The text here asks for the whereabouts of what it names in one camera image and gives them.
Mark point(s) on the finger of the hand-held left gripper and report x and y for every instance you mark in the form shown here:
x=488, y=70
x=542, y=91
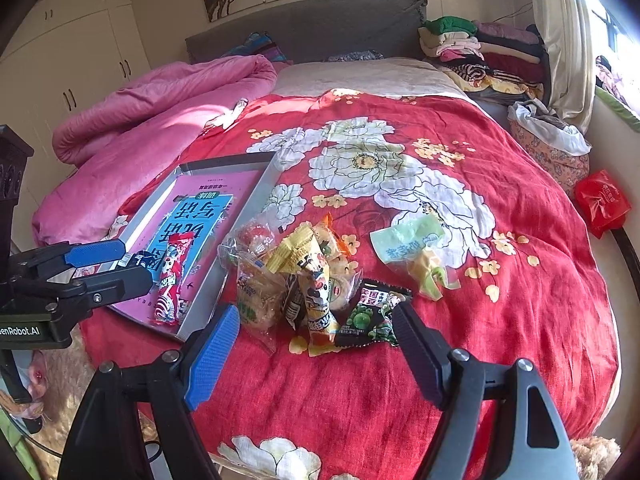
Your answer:
x=120, y=282
x=95, y=254

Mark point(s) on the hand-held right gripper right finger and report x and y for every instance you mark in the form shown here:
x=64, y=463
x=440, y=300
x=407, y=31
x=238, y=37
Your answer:
x=417, y=345

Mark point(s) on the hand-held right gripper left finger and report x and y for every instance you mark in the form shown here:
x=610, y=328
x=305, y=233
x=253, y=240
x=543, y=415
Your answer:
x=212, y=355

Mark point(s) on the red cartoon snack stick packet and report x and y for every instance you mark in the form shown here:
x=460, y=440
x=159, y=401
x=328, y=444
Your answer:
x=172, y=280

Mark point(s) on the clear meat floss cake packet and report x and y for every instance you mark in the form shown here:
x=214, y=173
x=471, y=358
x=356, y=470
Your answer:
x=255, y=305

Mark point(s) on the grey shallow box pink print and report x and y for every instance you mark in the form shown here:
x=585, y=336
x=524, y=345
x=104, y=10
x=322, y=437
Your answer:
x=210, y=195

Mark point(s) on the black green pea packet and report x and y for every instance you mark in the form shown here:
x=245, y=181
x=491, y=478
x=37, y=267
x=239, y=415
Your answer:
x=370, y=317

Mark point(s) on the red floral blanket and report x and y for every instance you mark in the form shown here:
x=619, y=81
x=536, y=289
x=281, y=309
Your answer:
x=500, y=310

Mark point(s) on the brown furry cloth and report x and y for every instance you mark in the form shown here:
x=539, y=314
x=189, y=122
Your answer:
x=75, y=360

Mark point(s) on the dark brown snack packet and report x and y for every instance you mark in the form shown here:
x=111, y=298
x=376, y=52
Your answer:
x=295, y=307

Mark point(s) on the clear round cake packet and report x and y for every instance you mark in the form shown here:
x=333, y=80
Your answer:
x=342, y=282

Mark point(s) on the pale green snack packet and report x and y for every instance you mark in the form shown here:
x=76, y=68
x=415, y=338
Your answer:
x=405, y=245

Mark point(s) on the yellow cartoon snack packet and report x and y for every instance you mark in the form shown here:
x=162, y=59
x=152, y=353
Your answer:
x=312, y=290

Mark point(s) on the clear packet red white sweets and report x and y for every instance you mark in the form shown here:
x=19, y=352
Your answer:
x=250, y=237

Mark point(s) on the orange snack packet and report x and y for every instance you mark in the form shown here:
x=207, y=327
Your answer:
x=346, y=241

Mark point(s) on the pink quilt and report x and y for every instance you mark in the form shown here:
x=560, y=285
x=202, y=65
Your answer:
x=140, y=120

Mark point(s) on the cream wardrobe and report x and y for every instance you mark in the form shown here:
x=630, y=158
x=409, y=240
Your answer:
x=65, y=50

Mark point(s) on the small white red cloth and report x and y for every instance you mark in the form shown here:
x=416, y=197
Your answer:
x=227, y=116

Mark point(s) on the brown plush toy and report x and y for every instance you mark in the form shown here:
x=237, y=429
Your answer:
x=595, y=457

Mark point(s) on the red plastic bag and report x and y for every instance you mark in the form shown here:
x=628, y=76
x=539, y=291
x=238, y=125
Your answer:
x=600, y=200

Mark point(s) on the floral fabric bag with clothes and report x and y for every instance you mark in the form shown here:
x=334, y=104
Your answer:
x=550, y=150

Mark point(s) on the colourful striped pillow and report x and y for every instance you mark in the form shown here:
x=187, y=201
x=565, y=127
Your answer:
x=257, y=46

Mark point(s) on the beige bed sheet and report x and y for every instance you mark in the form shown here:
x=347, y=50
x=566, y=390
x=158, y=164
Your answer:
x=360, y=77

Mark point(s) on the dark patterned cloth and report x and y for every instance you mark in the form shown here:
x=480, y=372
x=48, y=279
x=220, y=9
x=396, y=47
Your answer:
x=355, y=56

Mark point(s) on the pile of folded clothes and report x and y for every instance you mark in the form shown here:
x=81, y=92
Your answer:
x=490, y=55

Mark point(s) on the green window sill cushion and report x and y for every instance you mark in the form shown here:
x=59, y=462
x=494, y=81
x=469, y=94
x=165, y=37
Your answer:
x=620, y=107

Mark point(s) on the grey padded headboard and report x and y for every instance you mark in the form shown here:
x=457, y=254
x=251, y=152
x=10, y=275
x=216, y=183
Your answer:
x=325, y=25

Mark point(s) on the cream curtain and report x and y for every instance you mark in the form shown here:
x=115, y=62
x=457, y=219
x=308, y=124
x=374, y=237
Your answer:
x=560, y=35

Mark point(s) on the window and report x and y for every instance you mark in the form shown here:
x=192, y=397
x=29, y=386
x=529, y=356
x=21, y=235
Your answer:
x=615, y=35

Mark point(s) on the dark bed frame rail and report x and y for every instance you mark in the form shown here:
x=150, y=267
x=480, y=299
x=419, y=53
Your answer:
x=627, y=255

